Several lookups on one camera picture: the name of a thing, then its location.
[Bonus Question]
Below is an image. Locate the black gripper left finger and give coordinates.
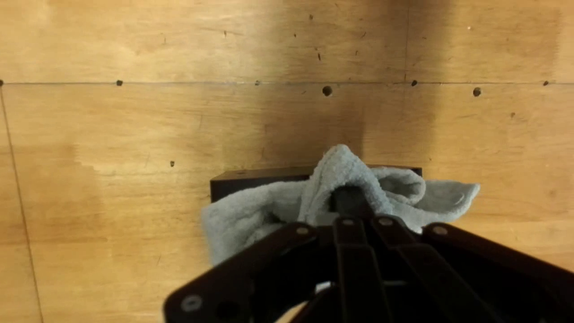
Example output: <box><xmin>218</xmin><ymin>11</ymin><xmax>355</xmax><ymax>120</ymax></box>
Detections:
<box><xmin>161</xmin><ymin>185</ymin><xmax>360</xmax><ymax>323</ymax></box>

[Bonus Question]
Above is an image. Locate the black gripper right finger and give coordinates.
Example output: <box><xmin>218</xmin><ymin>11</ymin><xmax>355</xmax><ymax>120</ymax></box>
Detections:
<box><xmin>351</xmin><ymin>185</ymin><xmax>574</xmax><ymax>323</ymax></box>

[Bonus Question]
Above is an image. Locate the white terry cloth towel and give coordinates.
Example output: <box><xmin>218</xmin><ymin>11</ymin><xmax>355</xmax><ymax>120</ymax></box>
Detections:
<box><xmin>200</xmin><ymin>142</ymin><xmax>482</xmax><ymax>267</ymax></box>

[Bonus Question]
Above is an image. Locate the black perforated box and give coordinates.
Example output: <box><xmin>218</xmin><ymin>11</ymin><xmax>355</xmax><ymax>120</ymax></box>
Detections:
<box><xmin>209</xmin><ymin>165</ymin><xmax>423</xmax><ymax>205</ymax></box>

